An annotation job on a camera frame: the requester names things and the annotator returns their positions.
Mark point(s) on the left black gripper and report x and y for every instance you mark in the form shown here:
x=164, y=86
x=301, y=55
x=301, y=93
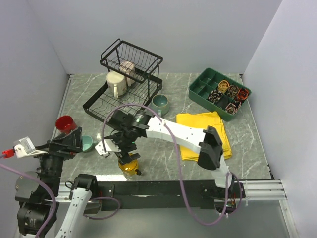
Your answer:
x=73, y=141

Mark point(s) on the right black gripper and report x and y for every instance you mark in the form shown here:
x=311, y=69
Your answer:
x=125, y=157

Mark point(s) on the yellow enamel mug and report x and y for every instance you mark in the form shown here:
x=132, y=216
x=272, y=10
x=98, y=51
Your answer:
x=130, y=169

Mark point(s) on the white mug green interior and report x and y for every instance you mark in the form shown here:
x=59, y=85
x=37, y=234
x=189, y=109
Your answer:
x=117, y=83

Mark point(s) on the pink mug lilac interior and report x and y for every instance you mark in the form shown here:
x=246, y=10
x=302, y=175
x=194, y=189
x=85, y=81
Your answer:
x=128, y=68

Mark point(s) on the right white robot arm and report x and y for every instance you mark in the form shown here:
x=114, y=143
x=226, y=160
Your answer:
x=205, y=142

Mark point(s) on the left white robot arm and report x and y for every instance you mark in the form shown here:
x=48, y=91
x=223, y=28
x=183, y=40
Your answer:
x=37, y=212

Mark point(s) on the small teal cup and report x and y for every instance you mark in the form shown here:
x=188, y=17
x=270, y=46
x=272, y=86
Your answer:
x=88, y=143

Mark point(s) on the red cup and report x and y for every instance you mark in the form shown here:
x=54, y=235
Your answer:
x=65, y=124

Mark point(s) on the black front base beam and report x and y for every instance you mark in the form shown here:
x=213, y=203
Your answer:
x=161, y=194

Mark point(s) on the speckled blue-green mug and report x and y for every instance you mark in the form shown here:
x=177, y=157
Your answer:
x=160, y=104

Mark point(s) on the dark patterned rolled item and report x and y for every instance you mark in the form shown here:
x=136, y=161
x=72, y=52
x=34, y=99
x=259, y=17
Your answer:
x=214, y=96

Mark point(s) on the green compartment tray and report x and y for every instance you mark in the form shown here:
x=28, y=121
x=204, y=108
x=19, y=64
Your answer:
x=207, y=81

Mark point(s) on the pink-brown rolled item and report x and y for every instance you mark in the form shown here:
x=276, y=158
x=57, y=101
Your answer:
x=232, y=108

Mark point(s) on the yellow-brown rolled item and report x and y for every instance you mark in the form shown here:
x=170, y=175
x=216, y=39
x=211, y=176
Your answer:
x=223, y=86

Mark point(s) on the brown patterned rolled item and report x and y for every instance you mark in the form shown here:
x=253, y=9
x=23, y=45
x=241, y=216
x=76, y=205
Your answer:
x=232, y=91

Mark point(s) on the orange rolled item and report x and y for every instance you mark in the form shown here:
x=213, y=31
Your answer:
x=242, y=95

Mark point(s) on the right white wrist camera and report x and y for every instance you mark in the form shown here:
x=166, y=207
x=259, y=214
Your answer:
x=105, y=147

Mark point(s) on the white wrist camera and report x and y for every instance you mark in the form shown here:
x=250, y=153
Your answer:
x=22, y=148
x=105, y=147

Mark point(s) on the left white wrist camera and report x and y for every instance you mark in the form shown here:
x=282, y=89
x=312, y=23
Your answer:
x=22, y=148

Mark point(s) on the black wire dish rack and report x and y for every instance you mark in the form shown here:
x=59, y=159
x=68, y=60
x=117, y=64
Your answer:
x=137, y=73

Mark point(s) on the aluminium frame rail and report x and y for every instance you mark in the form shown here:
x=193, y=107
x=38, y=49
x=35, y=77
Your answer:
x=255, y=190

